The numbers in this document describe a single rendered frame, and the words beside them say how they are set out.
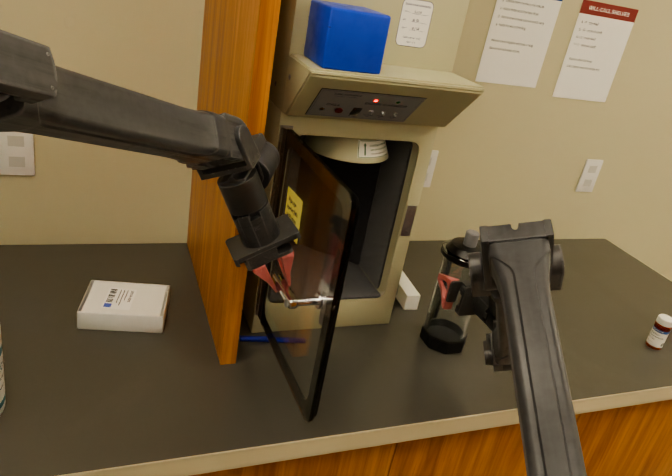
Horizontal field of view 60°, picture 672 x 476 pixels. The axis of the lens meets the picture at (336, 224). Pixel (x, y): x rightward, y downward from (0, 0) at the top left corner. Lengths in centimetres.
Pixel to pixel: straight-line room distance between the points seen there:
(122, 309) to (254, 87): 54
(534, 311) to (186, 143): 41
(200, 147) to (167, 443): 50
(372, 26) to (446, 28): 22
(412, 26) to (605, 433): 101
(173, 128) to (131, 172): 84
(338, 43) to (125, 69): 64
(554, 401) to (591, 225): 169
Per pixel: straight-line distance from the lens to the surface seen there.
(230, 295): 107
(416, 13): 109
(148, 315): 121
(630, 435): 164
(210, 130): 73
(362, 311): 130
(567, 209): 212
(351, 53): 94
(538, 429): 57
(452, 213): 185
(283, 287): 89
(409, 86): 99
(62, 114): 55
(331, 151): 114
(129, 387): 111
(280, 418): 107
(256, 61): 92
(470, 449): 131
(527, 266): 63
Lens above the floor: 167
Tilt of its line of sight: 24 degrees down
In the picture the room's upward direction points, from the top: 11 degrees clockwise
